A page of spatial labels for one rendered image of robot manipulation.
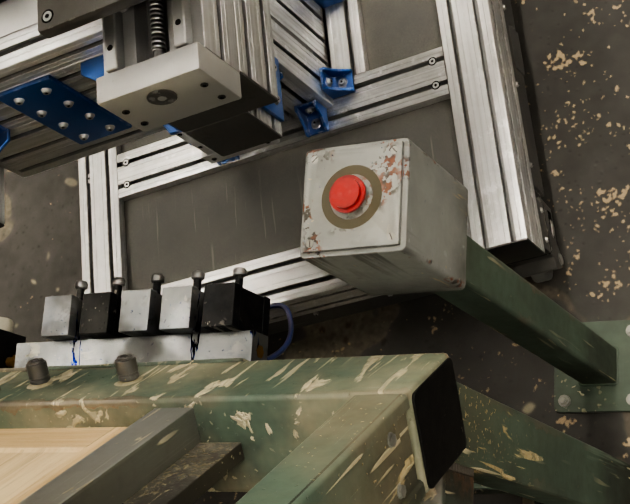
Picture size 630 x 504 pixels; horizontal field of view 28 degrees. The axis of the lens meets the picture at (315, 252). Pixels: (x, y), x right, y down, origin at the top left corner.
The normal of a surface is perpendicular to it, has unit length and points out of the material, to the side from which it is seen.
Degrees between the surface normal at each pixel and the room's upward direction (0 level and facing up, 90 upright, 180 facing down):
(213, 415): 31
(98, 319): 0
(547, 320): 90
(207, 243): 0
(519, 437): 90
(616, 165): 0
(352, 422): 59
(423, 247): 90
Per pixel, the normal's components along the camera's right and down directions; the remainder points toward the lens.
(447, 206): 0.88, -0.07
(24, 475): -0.19, -0.96
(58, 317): -0.47, -0.26
